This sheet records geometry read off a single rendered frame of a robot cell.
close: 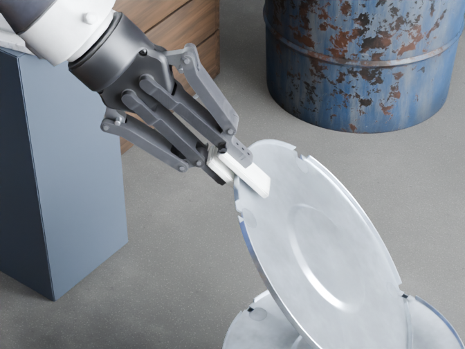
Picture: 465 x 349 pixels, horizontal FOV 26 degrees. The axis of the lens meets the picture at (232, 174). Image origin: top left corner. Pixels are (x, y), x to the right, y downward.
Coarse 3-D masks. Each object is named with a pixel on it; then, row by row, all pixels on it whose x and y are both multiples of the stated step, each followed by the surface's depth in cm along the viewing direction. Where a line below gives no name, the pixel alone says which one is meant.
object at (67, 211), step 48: (0, 48) 134; (0, 96) 139; (48, 96) 140; (96, 96) 149; (0, 144) 145; (48, 144) 144; (96, 144) 153; (0, 192) 152; (48, 192) 148; (96, 192) 158; (0, 240) 160; (48, 240) 152; (96, 240) 163; (48, 288) 158
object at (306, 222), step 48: (288, 144) 114; (240, 192) 101; (288, 192) 109; (336, 192) 119; (288, 240) 103; (336, 240) 111; (288, 288) 98; (336, 288) 105; (384, 288) 115; (336, 336) 101; (384, 336) 109
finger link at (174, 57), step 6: (186, 48) 95; (192, 48) 95; (168, 54) 95; (174, 54) 95; (180, 54) 95; (168, 60) 95; (174, 60) 95; (180, 60) 95; (180, 66) 95; (180, 72) 95
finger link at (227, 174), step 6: (210, 150) 102; (216, 150) 102; (210, 156) 101; (216, 156) 102; (210, 162) 101; (216, 162) 101; (222, 162) 102; (216, 168) 101; (222, 168) 101; (228, 168) 102; (222, 174) 101; (228, 174) 102; (234, 174) 103; (228, 180) 102
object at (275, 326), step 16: (256, 304) 126; (272, 304) 126; (416, 304) 126; (240, 320) 124; (272, 320) 124; (288, 320) 124; (416, 320) 124; (432, 320) 124; (240, 336) 122; (256, 336) 122; (272, 336) 122; (288, 336) 122; (416, 336) 122; (432, 336) 122; (448, 336) 122
